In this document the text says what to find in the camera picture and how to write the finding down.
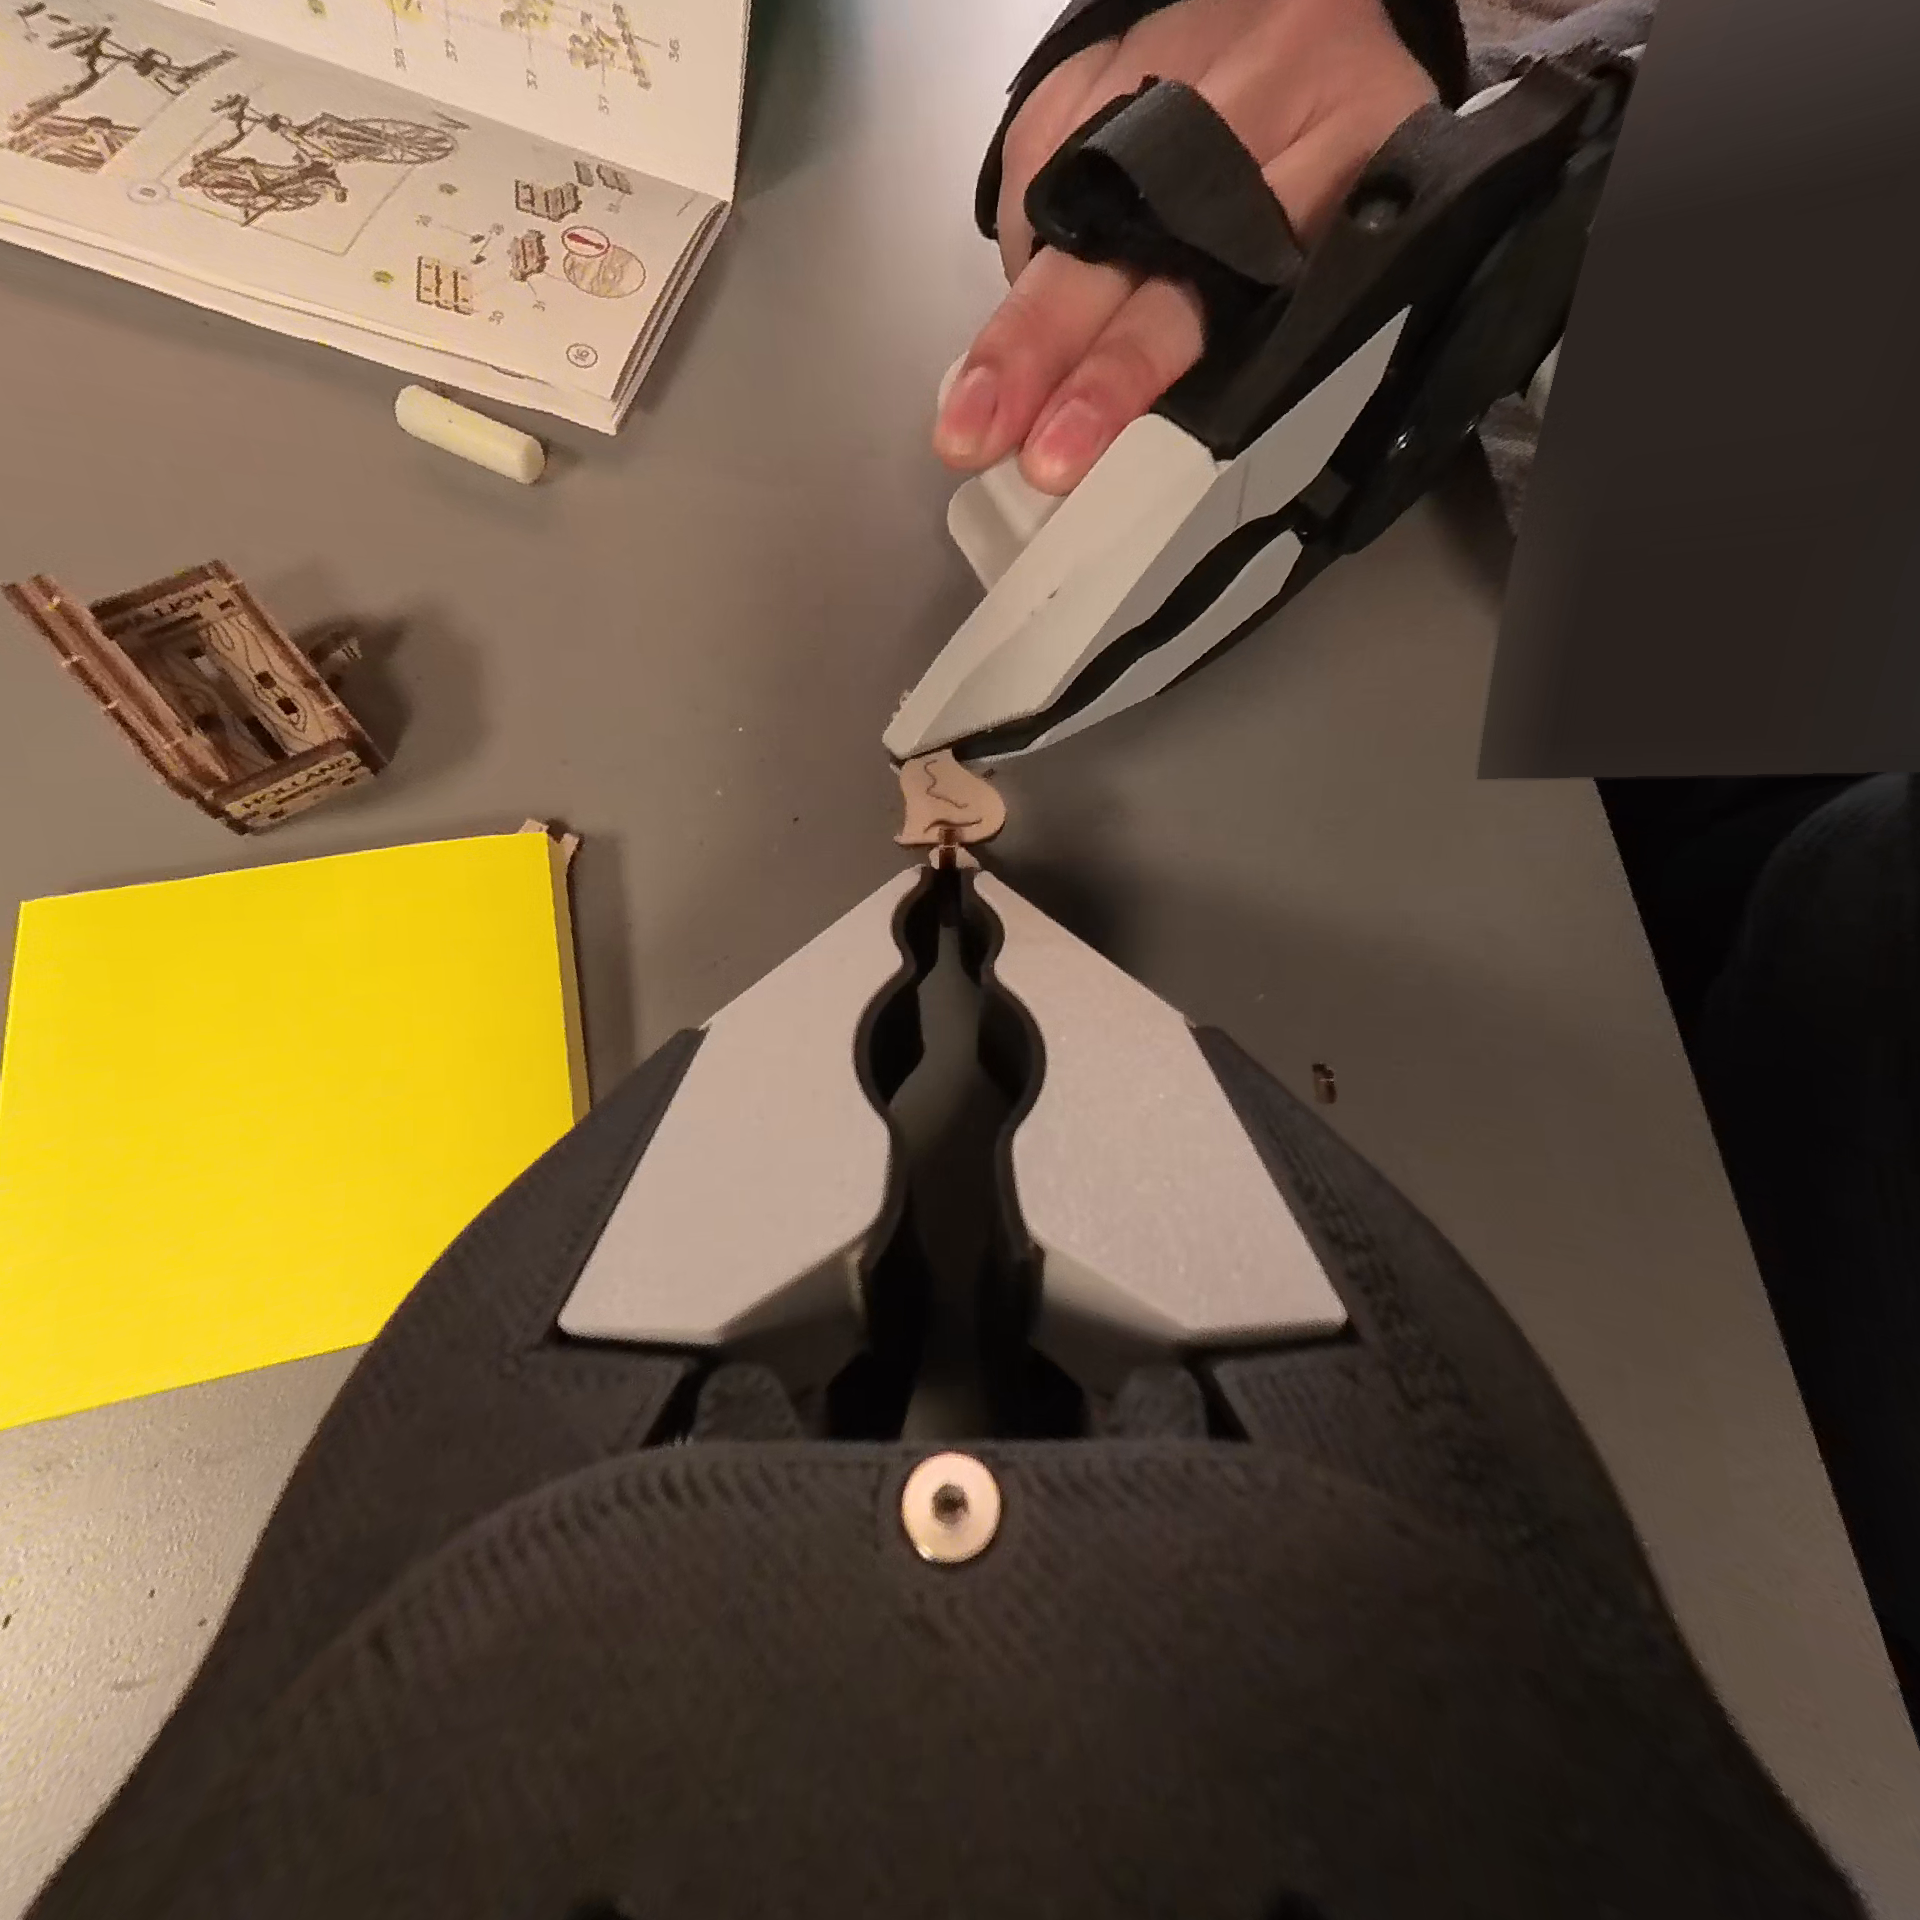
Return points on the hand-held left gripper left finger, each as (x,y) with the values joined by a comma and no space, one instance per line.
(753,1186)

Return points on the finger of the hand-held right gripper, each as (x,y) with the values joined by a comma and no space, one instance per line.
(1048,599)
(1200,645)

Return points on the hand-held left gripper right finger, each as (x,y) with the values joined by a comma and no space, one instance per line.
(1153,1186)

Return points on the small wooden figure piece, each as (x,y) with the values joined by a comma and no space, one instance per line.
(942,811)

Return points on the small wooden crate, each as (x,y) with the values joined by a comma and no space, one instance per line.
(225,703)

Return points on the person's right forearm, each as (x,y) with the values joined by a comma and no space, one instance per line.
(1547,32)

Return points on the person's right hand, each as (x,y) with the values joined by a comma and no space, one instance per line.
(1305,78)

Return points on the small flat wooden part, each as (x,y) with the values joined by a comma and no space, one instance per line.
(545,835)

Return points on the yellow sticky note pad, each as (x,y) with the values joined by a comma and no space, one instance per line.
(267,1110)

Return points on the pale wax stick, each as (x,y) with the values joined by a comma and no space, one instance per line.
(477,437)

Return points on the instruction booklet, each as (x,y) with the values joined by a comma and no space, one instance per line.
(374,183)

